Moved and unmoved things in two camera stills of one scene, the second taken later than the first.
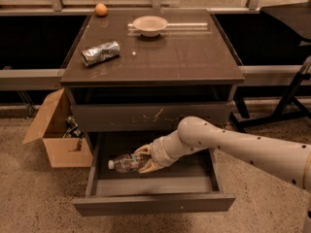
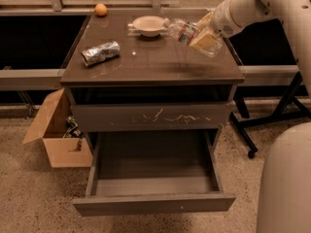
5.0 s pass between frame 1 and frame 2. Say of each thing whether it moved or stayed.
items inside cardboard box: stayed
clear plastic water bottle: moved
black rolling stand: stayed
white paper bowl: stayed
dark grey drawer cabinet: stayed
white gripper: moved
